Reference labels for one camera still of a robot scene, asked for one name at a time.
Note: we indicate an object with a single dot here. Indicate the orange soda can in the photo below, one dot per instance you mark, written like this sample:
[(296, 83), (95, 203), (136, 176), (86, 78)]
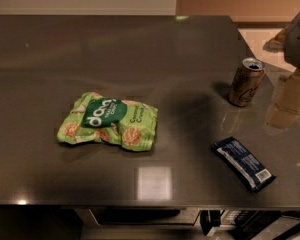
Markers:
[(246, 82)]

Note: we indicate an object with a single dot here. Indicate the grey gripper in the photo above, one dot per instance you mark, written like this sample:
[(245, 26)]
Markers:
[(299, 43)]

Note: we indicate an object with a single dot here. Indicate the green rice chip bag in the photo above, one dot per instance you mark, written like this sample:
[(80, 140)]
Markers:
[(94, 118)]

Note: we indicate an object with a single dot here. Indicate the blue snack bar wrapper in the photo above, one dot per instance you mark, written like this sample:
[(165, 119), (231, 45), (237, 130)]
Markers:
[(245, 165)]

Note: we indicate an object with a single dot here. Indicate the drawer under table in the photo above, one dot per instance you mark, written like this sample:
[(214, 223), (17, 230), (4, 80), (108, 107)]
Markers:
[(94, 217)]

